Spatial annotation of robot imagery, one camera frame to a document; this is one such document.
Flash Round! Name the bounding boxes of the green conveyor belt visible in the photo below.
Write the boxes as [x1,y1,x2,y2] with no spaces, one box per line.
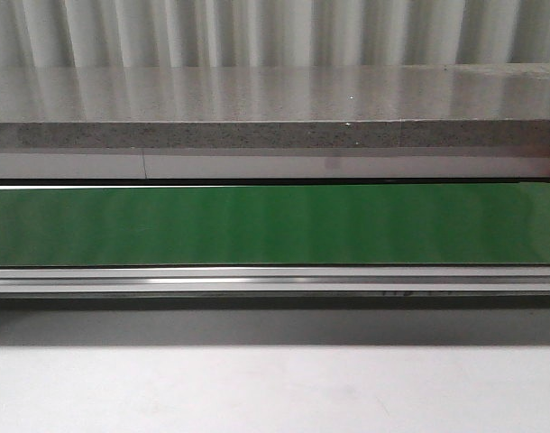
[0,182,550,267]

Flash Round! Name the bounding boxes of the aluminium conveyor side rail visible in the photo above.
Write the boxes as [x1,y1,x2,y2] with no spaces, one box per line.
[0,265,550,309]

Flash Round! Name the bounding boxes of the white corrugated back panel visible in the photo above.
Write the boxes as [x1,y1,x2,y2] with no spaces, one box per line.
[0,1,550,68]

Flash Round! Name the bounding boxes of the grey stone slab shelf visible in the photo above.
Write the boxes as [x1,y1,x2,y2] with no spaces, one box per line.
[0,63,550,180]

